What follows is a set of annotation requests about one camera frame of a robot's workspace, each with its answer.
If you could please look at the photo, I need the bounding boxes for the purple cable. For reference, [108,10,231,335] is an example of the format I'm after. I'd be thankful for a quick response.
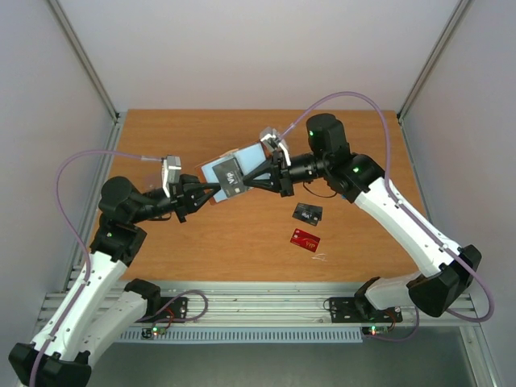
[27,149,166,387]
[280,91,496,343]

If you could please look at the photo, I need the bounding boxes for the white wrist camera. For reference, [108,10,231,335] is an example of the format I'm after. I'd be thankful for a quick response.
[161,155,182,198]
[259,127,291,167]

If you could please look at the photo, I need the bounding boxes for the grey slotted cable duct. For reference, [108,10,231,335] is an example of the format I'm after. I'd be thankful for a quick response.
[117,327,363,345]

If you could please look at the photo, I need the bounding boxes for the brown leather card holder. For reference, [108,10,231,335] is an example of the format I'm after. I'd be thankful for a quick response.
[196,143,266,206]

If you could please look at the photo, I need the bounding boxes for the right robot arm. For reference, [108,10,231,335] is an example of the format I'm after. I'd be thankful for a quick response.
[243,113,481,320]

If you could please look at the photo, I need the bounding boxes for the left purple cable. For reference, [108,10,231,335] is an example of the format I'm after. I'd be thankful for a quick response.
[27,149,166,387]

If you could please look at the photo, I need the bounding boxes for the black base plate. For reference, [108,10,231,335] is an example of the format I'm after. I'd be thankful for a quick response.
[322,297,403,323]
[138,297,189,323]

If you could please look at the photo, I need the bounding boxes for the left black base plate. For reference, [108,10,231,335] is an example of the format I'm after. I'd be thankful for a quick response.
[138,297,189,323]

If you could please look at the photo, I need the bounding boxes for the right aluminium corner post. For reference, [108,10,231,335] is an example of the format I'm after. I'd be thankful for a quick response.
[397,0,474,123]

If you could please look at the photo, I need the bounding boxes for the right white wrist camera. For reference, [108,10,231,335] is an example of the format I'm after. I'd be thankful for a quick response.
[259,127,291,167]

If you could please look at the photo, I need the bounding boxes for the aluminium corner post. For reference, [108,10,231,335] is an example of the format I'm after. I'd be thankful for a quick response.
[45,0,119,123]
[397,0,474,123]

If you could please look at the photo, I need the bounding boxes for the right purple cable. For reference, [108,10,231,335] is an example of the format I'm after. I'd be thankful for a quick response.
[280,91,496,343]

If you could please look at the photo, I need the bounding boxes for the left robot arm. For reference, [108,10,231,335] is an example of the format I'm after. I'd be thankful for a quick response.
[8,174,221,386]

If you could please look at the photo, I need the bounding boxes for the left aluminium corner post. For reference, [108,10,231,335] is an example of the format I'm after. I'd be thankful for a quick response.
[45,0,119,123]

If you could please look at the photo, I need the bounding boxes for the circuit board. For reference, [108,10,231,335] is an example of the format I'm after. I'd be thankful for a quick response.
[141,327,168,339]
[362,325,390,336]

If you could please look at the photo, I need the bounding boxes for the left circuit board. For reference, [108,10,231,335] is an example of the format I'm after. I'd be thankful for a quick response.
[141,327,168,339]

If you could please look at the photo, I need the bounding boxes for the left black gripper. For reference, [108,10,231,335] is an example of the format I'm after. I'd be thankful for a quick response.
[130,173,222,224]

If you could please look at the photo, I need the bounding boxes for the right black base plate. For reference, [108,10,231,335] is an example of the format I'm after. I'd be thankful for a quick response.
[322,297,403,323]

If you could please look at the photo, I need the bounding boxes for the right circuit board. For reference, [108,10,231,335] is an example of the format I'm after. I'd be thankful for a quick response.
[362,325,390,336]

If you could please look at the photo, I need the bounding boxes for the red VIP card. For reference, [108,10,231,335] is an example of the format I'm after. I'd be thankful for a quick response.
[290,228,320,252]

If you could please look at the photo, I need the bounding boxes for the aluminium rail frame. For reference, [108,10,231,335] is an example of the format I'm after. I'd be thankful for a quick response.
[35,281,477,328]

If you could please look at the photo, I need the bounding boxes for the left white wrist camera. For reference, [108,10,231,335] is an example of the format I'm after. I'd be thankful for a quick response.
[161,155,182,198]

